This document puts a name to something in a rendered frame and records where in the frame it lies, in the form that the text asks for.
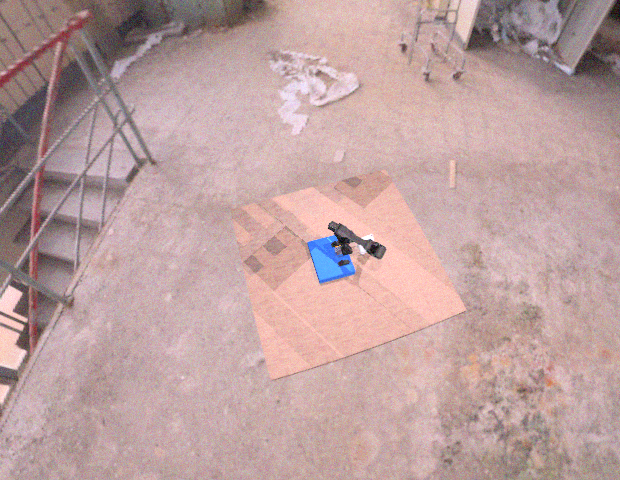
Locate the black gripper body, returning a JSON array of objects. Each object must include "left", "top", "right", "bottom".
[{"left": 338, "top": 238, "right": 353, "bottom": 256}]

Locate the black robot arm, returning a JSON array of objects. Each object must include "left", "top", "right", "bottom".
[{"left": 328, "top": 221, "right": 387, "bottom": 260}]

